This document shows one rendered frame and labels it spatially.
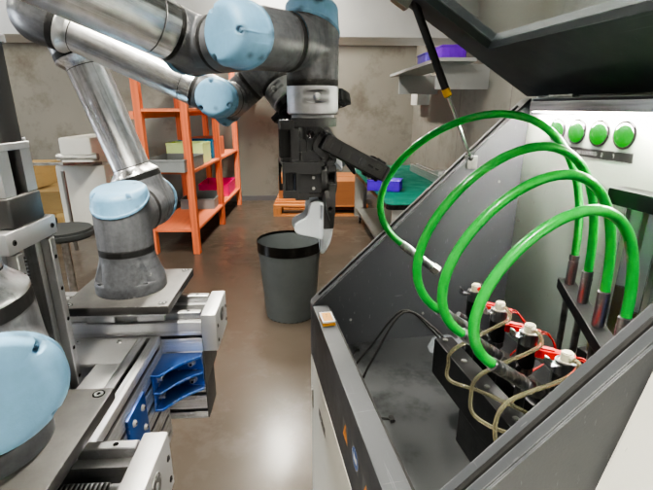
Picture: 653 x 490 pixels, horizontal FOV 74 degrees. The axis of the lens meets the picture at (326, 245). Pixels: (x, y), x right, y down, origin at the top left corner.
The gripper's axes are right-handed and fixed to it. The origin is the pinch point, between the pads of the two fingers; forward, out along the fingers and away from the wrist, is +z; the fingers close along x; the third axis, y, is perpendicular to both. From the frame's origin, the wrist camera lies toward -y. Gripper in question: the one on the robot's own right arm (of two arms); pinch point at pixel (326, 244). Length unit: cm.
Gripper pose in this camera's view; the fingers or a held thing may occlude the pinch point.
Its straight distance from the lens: 70.9
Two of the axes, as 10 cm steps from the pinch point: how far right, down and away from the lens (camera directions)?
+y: -9.8, 0.6, -1.8
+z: 0.0, 9.5, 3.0
